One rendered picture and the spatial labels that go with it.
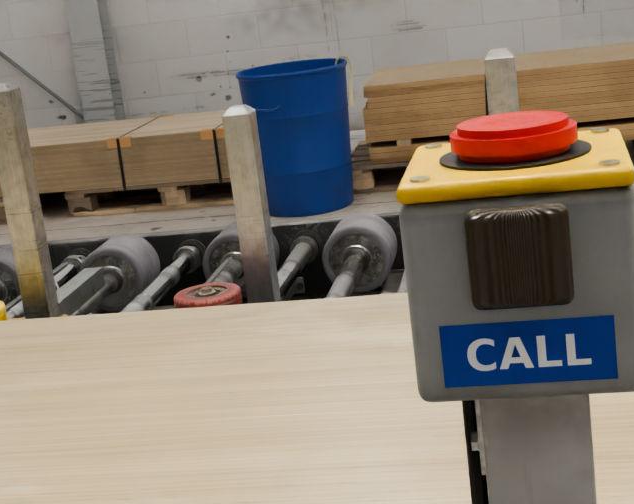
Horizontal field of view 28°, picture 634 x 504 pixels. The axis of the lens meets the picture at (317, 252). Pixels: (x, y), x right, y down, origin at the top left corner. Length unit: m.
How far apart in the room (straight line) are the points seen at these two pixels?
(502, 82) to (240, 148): 0.32
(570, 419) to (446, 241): 0.08
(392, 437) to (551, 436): 0.61
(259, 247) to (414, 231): 1.19
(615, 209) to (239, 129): 1.18
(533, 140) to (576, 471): 0.11
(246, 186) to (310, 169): 4.46
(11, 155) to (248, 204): 0.31
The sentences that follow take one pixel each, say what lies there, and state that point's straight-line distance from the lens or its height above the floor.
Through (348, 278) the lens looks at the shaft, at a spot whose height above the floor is 0.81.
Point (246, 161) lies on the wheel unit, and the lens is 1.54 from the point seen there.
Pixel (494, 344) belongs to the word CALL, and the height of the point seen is 1.17.
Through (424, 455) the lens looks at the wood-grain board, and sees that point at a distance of 0.98.
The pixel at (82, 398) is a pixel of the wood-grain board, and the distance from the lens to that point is 1.22.
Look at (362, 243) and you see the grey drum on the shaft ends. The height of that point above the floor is 0.83.
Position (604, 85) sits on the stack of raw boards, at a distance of 6.30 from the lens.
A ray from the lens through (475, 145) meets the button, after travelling 0.39.
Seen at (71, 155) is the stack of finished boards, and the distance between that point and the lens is 6.78.
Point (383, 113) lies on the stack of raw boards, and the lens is 6.34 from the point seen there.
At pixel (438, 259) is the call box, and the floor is 1.20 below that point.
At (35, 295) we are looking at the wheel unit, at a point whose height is 0.89.
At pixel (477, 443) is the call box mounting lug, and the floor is 1.13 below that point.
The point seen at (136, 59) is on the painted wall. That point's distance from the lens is 7.96.
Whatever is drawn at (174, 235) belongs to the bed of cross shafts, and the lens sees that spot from 2.14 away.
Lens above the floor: 1.30
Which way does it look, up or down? 14 degrees down
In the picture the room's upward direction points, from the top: 7 degrees counter-clockwise
